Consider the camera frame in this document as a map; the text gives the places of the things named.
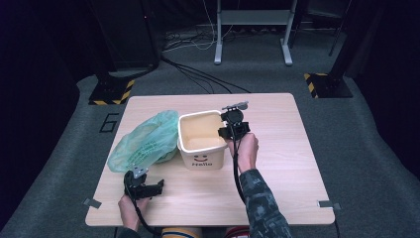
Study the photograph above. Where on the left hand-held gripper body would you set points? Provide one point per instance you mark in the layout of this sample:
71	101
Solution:
135	186

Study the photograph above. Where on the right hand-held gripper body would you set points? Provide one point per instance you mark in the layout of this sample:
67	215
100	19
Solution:
238	127

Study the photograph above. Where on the cream plastic bin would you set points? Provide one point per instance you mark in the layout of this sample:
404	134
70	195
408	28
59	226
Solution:
203	162

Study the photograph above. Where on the green plastic bag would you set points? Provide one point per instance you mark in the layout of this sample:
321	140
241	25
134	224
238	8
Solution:
148	139

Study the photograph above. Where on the person's left hand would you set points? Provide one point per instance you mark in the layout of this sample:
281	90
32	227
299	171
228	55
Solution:
128	211

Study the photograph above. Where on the person's right hand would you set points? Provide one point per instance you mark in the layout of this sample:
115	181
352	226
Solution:
247	152

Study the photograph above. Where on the grey tape piece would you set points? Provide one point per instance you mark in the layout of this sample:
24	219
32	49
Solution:
92	203
330	204

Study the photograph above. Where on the black stand with striped base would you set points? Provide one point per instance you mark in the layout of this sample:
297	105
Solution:
330	86
110	91

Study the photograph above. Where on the large black case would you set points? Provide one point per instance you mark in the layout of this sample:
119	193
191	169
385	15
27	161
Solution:
128	33

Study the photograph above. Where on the white metal desk frame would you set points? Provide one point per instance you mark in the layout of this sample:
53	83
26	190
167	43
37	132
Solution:
252	16

